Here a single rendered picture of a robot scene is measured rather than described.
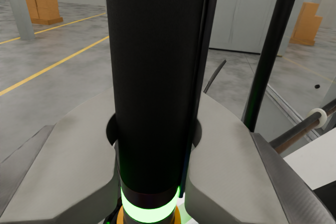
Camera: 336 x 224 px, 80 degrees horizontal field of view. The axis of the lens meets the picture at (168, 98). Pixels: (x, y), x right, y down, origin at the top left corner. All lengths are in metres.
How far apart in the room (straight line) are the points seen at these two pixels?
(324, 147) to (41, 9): 8.33
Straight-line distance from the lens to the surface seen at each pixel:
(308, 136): 1.16
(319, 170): 0.54
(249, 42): 5.83
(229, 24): 5.66
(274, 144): 0.27
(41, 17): 8.52
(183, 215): 0.19
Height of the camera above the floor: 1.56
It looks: 30 degrees down
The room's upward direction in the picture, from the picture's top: 4 degrees clockwise
